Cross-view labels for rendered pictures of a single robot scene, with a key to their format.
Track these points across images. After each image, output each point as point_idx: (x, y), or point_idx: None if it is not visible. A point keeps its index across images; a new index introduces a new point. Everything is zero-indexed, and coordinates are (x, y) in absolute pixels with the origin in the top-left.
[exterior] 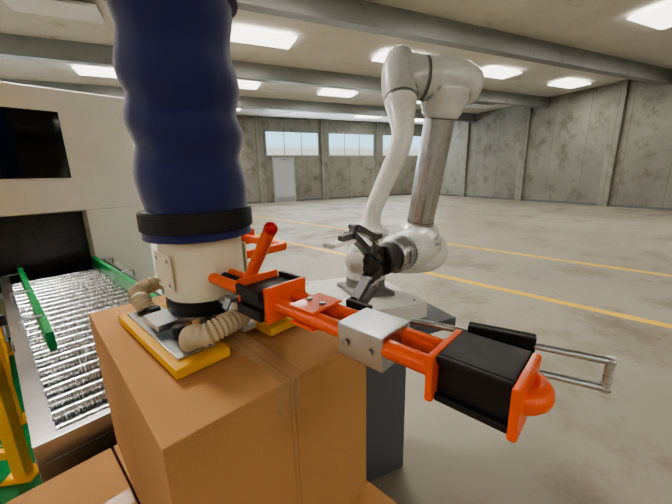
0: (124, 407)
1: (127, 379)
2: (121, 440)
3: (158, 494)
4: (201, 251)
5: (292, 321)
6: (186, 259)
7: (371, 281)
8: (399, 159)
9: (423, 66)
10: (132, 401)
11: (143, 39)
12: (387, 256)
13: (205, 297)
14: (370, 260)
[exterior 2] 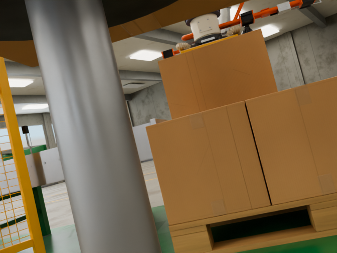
0: (215, 59)
1: (224, 39)
2: (192, 104)
3: (252, 58)
4: (215, 16)
5: (262, 14)
6: (213, 18)
7: None
8: (226, 15)
9: None
10: (232, 39)
11: None
12: (250, 30)
13: (219, 31)
14: (248, 28)
